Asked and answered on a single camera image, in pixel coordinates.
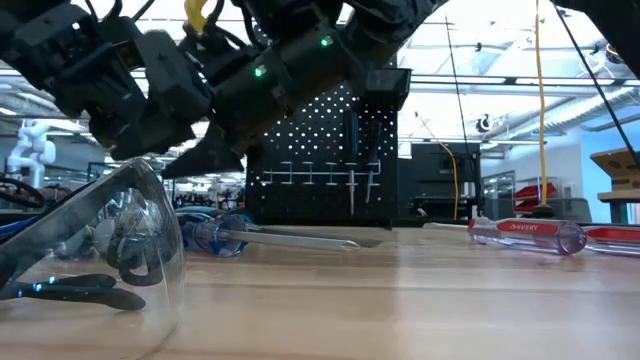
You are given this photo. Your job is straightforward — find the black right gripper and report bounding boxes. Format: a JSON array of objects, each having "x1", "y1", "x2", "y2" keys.
[{"x1": 160, "y1": 44, "x2": 301, "y2": 179}]

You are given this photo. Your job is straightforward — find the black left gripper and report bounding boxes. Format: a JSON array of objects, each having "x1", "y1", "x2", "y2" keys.
[{"x1": 0, "y1": 0, "x2": 196, "y2": 162}]

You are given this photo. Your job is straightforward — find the clear blue handled screwdriver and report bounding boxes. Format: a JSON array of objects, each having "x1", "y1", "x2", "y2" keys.
[{"x1": 180, "y1": 213, "x2": 362, "y2": 259}]

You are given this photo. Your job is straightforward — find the black handled long screwdriver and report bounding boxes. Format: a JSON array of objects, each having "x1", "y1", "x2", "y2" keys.
[{"x1": 343, "y1": 109, "x2": 360, "y2": 217}]

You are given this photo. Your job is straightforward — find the red clear handled screwdriver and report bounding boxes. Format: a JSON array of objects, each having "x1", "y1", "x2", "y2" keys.
[
  {"x1": 424, "y1": 216, "x2": 589, "y2": 257},
  {"x1": 581, "y1": 224, "x2": 640, "y2": 259}
]

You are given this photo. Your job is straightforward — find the black metal peg board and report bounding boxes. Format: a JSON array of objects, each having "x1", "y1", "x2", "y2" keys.
[{"x1": 244, "y1": 82, "x2": 399, "y2": 229}]

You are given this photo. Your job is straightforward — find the black plastic peg board bin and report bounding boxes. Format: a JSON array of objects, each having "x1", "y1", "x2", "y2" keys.
[{"x1": 364, "y1": 68, "x2": 412, "y2": 112}]

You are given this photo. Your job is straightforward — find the clear safety glasses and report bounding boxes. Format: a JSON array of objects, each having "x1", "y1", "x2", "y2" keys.
[{"x1": 0, "y1": 158, "x2": 187, "y2": 360}]

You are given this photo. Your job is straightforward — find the yellow label tag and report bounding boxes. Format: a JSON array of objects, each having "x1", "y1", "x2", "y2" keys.
[{"x1": 183, "y1": 0, "x2": 209, "y2": 34}]

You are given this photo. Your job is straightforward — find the black cabinet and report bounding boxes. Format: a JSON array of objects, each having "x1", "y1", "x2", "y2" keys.
[{"x1": 397, "y1": 142, "x2": 484, "y2": 221}]

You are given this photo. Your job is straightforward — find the glass door cabinet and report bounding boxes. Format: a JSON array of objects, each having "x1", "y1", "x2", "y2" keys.
[{"x1": 482, "y1": 170, "x2": 516, "y2": 221}]

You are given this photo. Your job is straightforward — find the grey storage bin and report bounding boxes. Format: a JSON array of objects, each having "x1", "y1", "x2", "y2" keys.
[{"x1": 553, "y1": 198, "x2": 594, "y2": 225}]

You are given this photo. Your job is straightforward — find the cardboard box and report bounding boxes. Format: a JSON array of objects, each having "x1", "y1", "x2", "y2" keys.
[{"x1": 589, "y1": 147, "x2": 640, "y2": 193}]

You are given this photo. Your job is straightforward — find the wooden shelf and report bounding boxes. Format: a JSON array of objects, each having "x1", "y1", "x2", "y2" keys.
[{"x1": 597, "y1": 189, "x2": 640, "y2": 225}]

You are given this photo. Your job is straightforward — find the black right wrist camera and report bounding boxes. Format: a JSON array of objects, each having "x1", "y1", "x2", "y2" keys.
[{"x1": 133, "y1": 29, "x2": 212, "y2": 122}]

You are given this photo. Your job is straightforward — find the silver ring screwdriver rail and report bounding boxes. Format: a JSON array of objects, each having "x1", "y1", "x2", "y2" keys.
[{"x1": 259, "y1": 159, "x2": 382, "y2": 187}]

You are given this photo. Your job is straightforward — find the black hose loop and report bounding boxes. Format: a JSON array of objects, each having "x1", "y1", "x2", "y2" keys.
[{"x1": 0, "y1": 177, "x2": 44, "y2": 210}]

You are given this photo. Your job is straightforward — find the black aluminium table frame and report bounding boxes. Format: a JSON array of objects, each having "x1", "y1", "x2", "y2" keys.
[{"x1": 0, "y1": 209, "x2": 640, "y2": 242}]

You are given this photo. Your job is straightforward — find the thin yellow hanging cable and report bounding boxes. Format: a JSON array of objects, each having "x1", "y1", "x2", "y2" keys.
[{"x1": 413, "y1": 110, "x2": 460, "y2": 220}]

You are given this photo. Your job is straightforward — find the thin black hanging cable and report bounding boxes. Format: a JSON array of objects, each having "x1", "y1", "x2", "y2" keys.
[{"x1": 444, "y1": 14, "x2": 476, "y2": 220}]

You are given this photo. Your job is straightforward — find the small black cable reel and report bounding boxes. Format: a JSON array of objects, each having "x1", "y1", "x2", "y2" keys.
[{"x1": 474, "y1": 113, "x2": 497, "y2": 135}]

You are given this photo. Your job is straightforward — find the thick yellow cable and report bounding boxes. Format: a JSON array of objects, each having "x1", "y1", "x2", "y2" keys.
[{"x1": 533, "y1": 0, "x2": 550, "y2": 207}]

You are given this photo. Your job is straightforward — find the long black cable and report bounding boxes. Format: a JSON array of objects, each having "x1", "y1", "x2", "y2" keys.
[{"x1": 554, "y1": 4, "x2": 640, "y2": 169}]

